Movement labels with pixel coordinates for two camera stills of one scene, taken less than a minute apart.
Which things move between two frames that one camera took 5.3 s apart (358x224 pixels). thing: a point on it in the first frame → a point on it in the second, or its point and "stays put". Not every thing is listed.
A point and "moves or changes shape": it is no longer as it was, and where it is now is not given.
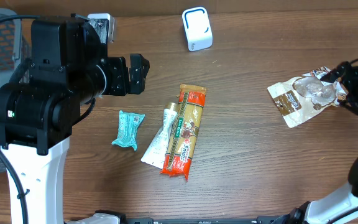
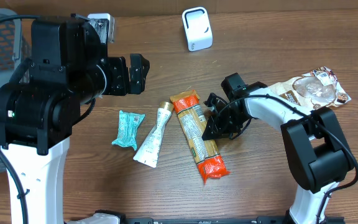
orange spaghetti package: x=183 y=139 → x=194 y=124
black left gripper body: x=114 y=85 stays put
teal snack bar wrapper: x=128 y=125 stays put
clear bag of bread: x=301 y=96 stays put
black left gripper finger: x=138 y=67 stays put
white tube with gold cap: x=156 y=154 moves or changes shape
